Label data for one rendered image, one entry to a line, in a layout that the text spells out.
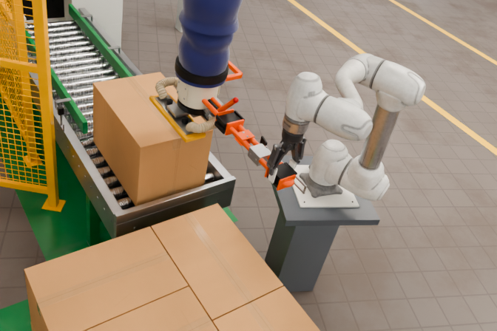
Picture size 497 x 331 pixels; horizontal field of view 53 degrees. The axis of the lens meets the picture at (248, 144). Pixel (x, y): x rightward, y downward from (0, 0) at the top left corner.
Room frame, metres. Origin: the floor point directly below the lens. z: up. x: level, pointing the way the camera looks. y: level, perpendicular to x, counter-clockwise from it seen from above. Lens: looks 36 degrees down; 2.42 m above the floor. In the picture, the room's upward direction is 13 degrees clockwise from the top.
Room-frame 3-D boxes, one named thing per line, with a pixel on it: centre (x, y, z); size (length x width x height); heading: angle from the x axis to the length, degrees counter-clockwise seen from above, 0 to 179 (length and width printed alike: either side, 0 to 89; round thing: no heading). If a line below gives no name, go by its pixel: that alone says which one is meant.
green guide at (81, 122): (2.85, 1.52, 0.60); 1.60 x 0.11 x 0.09; 42
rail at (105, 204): (2.55, 1.32, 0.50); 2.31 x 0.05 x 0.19; 42
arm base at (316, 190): (2.07, -0.41, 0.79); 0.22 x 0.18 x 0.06; 28
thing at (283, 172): (1.43, -0.14, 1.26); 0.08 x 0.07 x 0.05; 43
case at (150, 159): (2.15, 0.54, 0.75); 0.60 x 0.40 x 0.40; 42
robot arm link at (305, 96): (1.43, -0.15, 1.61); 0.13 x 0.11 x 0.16; 63
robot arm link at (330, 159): (2.05, -0.43, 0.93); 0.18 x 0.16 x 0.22; 64
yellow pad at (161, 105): (1.81, 0.34, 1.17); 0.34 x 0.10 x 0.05; 43
